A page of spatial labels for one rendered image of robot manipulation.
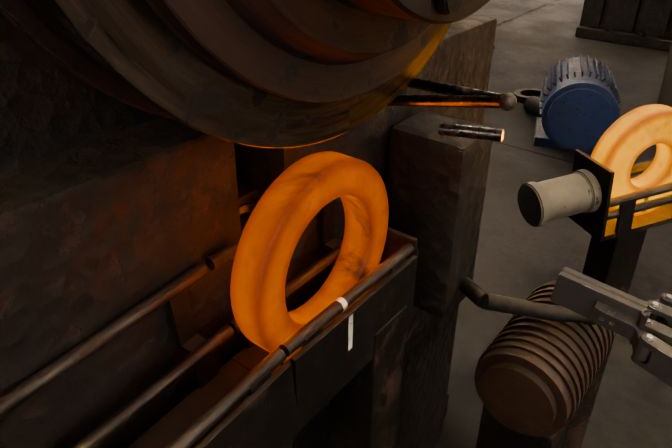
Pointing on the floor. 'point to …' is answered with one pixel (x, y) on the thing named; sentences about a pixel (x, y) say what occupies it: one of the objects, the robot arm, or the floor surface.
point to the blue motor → (576, 105)
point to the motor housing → (536, 377)
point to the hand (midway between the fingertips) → (597, 301)
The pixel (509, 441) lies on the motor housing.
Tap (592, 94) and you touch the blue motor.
